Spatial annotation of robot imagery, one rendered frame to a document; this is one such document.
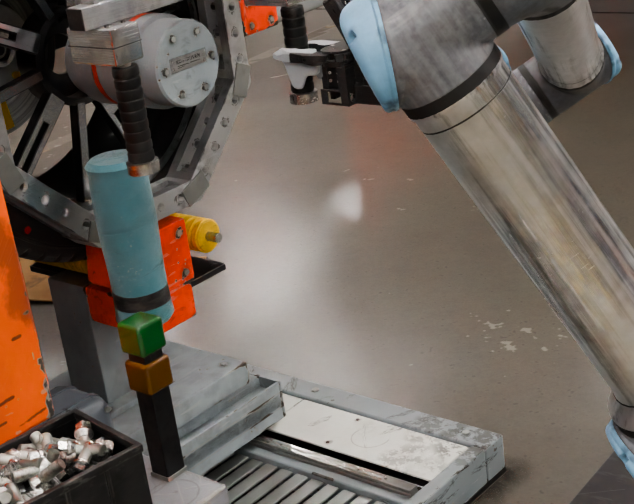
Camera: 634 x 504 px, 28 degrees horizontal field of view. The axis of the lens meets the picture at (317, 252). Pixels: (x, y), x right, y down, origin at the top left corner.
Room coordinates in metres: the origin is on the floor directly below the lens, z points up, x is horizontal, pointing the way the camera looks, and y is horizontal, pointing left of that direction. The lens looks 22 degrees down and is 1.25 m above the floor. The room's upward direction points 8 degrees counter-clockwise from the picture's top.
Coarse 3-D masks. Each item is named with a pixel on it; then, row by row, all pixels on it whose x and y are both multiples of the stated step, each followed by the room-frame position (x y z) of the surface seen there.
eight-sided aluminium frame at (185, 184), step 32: (0, 0) 1.75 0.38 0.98; (224, 0) 2.07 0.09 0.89; (224, 32) 2.07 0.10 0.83; (224, 64) 2.08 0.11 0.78; (224, 96) 2.05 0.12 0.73; (0, 128) 1.72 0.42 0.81; (192, 128) 2.04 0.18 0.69; (224, 128) 2.03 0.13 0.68; (0, 160) 1.71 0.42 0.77; (192, 160) 1.99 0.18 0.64; (32, 192) 1.74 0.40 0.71; (160, 192) 1.93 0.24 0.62; (192, 192) 1.96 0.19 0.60; (64, 224) 1.77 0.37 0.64
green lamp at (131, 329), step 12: (144, 312) 1.36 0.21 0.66; (120, 324) 1.34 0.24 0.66; (132, 324) 1.33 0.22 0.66; (144, 324) 1.33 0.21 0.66; (156, 324) 1.33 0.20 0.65; (120, 336) 1.34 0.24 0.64; (132, 336) 1.32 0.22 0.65; (144, 336) 1.32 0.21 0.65; (156, 336) 1.33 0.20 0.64; (132, 348) 1.32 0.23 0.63; (144, 348) 1.32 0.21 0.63; (156, 348) 1.33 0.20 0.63
